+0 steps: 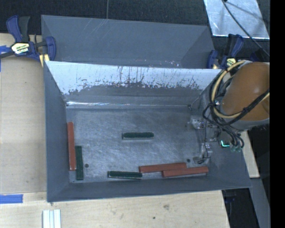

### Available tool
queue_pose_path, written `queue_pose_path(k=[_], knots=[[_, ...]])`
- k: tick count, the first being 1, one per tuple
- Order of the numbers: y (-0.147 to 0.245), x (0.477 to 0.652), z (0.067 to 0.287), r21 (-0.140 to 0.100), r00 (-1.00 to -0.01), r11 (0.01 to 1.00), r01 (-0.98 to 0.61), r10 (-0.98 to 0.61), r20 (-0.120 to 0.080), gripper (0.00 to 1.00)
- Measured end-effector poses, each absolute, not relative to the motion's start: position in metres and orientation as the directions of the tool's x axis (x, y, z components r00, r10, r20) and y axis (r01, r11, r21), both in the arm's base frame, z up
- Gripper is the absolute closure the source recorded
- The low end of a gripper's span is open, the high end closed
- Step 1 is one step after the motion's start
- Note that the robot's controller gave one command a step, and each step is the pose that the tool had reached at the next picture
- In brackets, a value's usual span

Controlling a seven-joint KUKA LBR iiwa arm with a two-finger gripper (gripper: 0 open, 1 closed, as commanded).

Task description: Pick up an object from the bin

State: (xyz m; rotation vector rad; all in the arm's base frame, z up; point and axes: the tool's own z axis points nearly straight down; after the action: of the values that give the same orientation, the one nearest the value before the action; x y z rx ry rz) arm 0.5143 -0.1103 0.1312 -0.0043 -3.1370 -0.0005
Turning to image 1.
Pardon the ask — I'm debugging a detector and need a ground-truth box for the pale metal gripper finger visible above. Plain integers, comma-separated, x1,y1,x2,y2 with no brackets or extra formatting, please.
192,143,214,164
187,116,205,131

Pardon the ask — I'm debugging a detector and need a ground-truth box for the red-brown flat block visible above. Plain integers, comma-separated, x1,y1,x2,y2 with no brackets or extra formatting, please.
138,162,188,174
161,166,209,178
66,121,77,171

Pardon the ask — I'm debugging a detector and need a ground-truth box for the dark green flat block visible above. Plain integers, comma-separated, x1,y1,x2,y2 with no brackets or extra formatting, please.
107,171,143,180
75,145,85,181
122,132,155,141

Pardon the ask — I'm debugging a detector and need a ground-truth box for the grey metal bin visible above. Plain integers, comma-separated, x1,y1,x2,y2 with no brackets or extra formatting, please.
40,14,253,203

